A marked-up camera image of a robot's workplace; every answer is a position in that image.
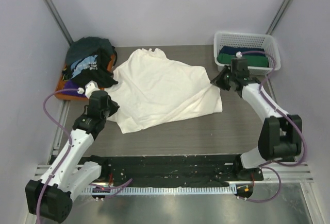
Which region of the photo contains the white slotted cable duct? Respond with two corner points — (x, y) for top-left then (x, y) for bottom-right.
(81, 184), (237, 197)

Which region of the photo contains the right aluminium frame post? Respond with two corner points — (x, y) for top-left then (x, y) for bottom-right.
(266, 0), (293, 35)

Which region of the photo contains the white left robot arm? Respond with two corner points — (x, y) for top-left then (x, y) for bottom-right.
(25, 90), (119, 223)

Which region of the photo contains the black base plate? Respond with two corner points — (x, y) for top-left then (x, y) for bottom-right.
(79, 154), (263, 188)

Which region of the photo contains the rolled green t shirt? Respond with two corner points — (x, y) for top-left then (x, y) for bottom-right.
(217, 53), (269, 67)

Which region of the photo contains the aluminium frame post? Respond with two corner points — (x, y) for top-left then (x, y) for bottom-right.
(43, 0), (73, 45)
(266, 0), (293, 35)

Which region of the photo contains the white plastic basket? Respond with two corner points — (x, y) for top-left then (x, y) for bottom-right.
(213, 30), (282, 76)

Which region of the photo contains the rolled navy t shirt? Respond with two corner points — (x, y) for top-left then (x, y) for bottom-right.
(219, 46), (265, 56)

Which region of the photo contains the orange wooden tray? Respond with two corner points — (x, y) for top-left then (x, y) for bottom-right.
(55, 54), (117, 101)

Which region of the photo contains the purple t shirt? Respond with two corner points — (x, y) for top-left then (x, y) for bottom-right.
(63, 80), (80, 89)

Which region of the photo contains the white t shirt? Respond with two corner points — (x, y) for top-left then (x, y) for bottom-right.
(106, 48), (223, 134)

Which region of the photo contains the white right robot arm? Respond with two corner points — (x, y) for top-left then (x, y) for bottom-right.
(211, 58), (303, 180)

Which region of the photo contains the black printed t shirt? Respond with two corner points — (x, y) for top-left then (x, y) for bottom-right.
(67, 48), (118, 88)

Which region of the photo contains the left aluminium frame post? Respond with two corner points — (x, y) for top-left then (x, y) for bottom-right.
(43, 0), (73, 45)

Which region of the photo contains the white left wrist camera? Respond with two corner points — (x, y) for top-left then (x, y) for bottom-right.
(77, 81), (100, 99)

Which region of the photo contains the dark teal t shirt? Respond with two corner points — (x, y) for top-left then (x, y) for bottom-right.
(65, 37), (117, 65)

